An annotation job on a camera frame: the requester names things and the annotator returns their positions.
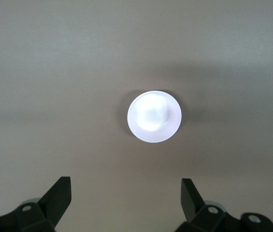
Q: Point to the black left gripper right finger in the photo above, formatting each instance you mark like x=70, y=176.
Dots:
x=192, y=205

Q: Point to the brown table mat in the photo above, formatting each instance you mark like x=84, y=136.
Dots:
x=54, y=72

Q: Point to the pink bowl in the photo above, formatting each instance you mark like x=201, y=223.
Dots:
x=154, y=116

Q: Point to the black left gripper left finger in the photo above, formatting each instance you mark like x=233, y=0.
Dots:
x=54, y=205

